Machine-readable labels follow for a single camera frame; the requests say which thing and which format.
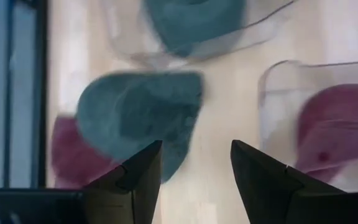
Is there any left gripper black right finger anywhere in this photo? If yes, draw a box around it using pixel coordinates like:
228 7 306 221
230 139 358 224

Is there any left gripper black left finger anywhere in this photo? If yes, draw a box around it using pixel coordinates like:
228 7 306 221
0 139 163 224

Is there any maroon baseball cap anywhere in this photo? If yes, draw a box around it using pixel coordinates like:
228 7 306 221
50 114 122 190
294 83 358 184

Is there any green baseball cap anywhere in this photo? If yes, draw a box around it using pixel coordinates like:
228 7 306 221
144 0 248 59
75 70 205 184

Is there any clear plastic bin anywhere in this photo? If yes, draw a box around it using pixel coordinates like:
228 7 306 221
103 0 296 68
257 59 358 193

